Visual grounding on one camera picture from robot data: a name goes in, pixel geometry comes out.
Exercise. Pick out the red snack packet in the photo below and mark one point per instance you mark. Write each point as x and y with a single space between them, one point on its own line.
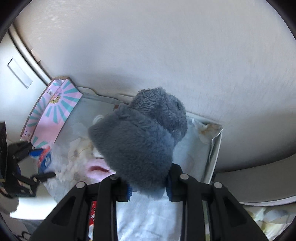
91 220

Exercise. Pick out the white door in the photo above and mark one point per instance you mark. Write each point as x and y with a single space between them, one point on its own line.
22 83

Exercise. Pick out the grey sofa cushion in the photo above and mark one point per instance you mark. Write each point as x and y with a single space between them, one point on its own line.
267 185

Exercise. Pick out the pink striped cardboard box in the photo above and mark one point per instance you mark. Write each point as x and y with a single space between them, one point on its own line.
50 113

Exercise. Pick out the light blue cloth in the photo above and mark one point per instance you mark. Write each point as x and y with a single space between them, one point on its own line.
142 218

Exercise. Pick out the pink fluffy slipper near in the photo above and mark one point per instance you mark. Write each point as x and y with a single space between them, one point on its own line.
98 170

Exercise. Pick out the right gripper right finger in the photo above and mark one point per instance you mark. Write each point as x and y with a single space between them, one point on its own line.
212 205

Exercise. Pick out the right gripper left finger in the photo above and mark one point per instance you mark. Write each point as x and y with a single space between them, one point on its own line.
69 220

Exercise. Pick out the grey fluffy slipper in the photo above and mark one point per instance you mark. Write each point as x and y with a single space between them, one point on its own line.
137 140

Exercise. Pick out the floral yellow blanket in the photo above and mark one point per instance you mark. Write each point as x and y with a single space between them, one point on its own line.
272 220

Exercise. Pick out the red blue small carton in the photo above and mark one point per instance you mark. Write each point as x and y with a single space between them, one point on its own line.
44 160

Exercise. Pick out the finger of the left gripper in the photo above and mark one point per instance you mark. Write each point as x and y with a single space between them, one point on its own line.
35 152
38 178

